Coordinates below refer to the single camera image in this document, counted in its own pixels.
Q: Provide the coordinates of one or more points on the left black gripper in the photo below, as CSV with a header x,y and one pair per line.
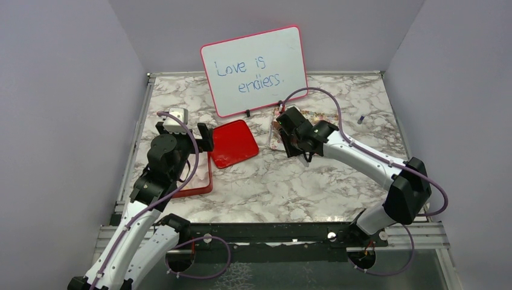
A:
x,y
206,144

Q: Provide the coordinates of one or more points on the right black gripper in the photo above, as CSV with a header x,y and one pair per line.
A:
x,y
290,150

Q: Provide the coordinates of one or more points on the metal tongs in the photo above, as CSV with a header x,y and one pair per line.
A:
x,y
305,159

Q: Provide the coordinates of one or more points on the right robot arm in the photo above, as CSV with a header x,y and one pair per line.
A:
x,y
404,181

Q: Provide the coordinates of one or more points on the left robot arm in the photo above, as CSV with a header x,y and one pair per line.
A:
x,y
127,258

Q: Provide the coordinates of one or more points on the red chocolate box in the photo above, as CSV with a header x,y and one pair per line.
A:
x,y
202,181

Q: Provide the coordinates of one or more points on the floral serving tray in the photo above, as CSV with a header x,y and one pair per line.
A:
x,y
274,140

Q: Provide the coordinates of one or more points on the red box lid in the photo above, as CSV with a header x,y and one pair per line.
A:
x,y
233,143

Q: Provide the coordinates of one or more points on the black whiteboard stand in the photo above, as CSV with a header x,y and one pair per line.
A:
x,y
279,104

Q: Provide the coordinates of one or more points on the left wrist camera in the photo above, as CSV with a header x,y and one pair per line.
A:
x,y
173,118

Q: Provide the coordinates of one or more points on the white board pink frame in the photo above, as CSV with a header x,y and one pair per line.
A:
x,y
255,71

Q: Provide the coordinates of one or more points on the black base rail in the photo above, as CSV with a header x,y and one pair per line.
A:
x,y
183,242

